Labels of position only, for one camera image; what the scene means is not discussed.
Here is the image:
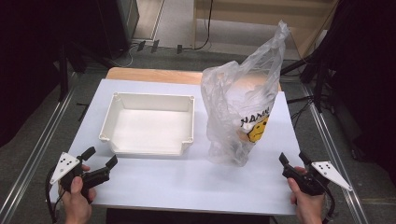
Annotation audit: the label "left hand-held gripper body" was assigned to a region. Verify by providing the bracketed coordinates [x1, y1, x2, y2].
[49, 151, 112, 204]

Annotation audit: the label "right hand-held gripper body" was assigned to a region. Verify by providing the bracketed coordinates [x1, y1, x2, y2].
[281, 161, 354, 197]

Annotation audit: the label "white plastic tray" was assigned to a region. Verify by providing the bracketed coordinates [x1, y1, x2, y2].
[98, 91, 196, 157]

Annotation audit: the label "clear plastic bag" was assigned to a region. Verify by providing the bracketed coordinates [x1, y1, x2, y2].
[200, 20, 290, 168]

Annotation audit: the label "person's right hand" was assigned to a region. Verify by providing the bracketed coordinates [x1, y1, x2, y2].
[286, 165, 327, 224]

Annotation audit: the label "person's left hand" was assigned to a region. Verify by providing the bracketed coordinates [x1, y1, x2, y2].
[58, 163, 98, 224]

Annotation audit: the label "black tripod stand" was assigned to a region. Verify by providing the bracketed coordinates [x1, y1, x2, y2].
[279, 51, 332, 114]

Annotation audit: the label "black upright stand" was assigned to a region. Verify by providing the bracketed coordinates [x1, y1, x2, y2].
[57, 42, 89, 103]

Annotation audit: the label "light wooden table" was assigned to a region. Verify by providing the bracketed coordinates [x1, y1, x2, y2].
[106, 66, 283, 92]

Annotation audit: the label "dark curtain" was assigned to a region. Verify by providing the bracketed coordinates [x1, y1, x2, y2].
[306, 0, 396, 188]
[0, 0, 106, 147]

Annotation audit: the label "black cabinet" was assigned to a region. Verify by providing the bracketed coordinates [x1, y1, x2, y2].
[95, 0, 140, 61]

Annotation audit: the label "light wooden shelf unit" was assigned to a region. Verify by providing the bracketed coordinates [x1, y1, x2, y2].
[192, 0, 341, 61]

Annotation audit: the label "aluminium floor rail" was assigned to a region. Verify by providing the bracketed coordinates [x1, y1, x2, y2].
[0, 89, 77, 224]
[301, 83, 372, 224]

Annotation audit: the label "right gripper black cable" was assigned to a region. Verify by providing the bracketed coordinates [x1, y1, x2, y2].
[321, 188, 337, 224]

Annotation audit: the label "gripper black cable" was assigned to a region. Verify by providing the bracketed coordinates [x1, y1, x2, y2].
[321, 188, 337, 224]
[44, 167, 64, 224]

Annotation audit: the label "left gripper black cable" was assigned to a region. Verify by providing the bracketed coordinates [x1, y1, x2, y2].
[44, 167, 64, 224]

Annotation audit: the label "black floor cables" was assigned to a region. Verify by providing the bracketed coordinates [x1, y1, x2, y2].
[287, 95, 314, 129]

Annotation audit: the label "white floor cable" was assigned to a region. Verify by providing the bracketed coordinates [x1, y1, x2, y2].
[115, 44, 140, 68]

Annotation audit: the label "hanging black cable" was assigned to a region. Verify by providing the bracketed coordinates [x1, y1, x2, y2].
[177, 0, 216, 55]

